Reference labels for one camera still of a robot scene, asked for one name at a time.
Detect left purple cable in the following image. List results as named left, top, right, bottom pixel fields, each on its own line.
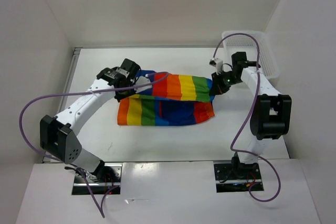
left=19, top=71, right=170, bottom=218

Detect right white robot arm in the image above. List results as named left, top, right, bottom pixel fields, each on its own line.
left=209, top=51, right=292, bottom=178

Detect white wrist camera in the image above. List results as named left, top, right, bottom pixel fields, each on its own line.
left=134, top=73, right=154, bottom=94
left=209, top=58, right=224, bottom=75

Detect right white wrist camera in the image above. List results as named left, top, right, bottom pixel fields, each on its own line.
left=209, top=58, right=224, bottom=75

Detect white plastic basket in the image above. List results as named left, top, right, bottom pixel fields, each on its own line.
left=222, top=30, right=280, bottom=80

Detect aluminium table edge rail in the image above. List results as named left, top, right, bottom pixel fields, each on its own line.
left=43, top=47, right=83, bottom=163

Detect rainbow striped shorts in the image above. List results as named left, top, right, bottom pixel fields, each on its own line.
left=117, top=73, right=215, bottom=126

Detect purple cable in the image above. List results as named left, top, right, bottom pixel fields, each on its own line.
left=212, top=33, right=282, bottom=202
left=19, top=71, right=170, bottom=218

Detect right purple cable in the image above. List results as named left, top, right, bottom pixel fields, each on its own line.
left=212, top=33, right=282, bottom=202

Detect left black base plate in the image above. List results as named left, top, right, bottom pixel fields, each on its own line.
left=71, top=163, right=123, bottom=196

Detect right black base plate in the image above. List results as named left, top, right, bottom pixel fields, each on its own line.
left=213, top=161, right=264, bottom=193

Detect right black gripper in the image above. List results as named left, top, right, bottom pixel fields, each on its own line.
left=210, top=70, right=243, bottom=96

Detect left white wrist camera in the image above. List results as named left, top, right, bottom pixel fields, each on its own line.
left=134, top=73, right=154, bottom=94

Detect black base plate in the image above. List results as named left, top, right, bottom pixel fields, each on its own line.
left=213, top=161, right=264, bottom=193
left=71, top=163, right=123, bottom=196

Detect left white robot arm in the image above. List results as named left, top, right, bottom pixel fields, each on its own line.
left=40, top=59, right=141, bottom=182

